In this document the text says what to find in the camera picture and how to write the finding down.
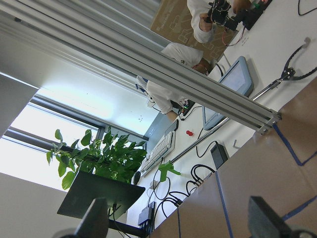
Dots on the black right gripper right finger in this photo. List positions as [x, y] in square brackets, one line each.
[263, 221]

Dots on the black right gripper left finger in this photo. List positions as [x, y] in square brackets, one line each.
[95, 221]

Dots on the black computer monitor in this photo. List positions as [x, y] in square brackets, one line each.
[86, 187]

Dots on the green potted plant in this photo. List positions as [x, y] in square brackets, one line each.
[113, 157]

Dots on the black power adapter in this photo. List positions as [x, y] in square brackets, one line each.
[219, 155]

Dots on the white keyboard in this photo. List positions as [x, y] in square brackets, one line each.
[160, 151]

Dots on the red small object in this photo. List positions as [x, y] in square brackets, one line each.
[189, 133]

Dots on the person in white shirt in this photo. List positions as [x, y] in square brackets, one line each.
[174, 58]

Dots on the green handled reacher grabber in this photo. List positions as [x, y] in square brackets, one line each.
[231, 104]

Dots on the aluminium frame post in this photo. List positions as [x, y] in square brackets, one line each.
[82, 25]

